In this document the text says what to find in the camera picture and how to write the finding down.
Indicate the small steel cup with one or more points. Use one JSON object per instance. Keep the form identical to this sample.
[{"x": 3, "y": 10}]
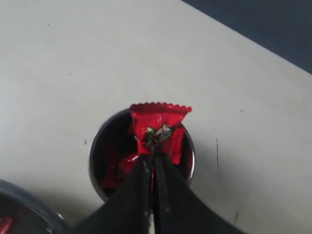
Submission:
[{"x": 114, "y": 140}]

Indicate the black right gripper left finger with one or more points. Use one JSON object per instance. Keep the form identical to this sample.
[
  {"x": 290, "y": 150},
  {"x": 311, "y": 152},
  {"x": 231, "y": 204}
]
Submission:
[{"x": 127, "y": 210}]

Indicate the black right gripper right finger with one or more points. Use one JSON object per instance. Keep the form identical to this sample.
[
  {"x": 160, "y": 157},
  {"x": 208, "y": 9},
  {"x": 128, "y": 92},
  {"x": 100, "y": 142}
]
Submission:
[{"x": 177, "y": 210}]

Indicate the round steel plate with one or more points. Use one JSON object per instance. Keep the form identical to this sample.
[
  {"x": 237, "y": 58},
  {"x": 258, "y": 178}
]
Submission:
[{"x": 29, "y": 214}]

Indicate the red candies inside cup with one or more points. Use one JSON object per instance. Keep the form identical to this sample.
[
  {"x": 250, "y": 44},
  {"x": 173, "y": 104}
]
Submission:
[{"x": 120, "y": 168}]

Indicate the red candy top left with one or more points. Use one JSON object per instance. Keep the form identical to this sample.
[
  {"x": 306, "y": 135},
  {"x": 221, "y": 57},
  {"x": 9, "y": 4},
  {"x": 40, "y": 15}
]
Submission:
[{"x": 5, "y": 224}]

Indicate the red candy wrapper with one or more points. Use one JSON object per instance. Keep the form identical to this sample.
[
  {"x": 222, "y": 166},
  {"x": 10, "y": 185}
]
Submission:
[{"x": 157, "y": 127}]

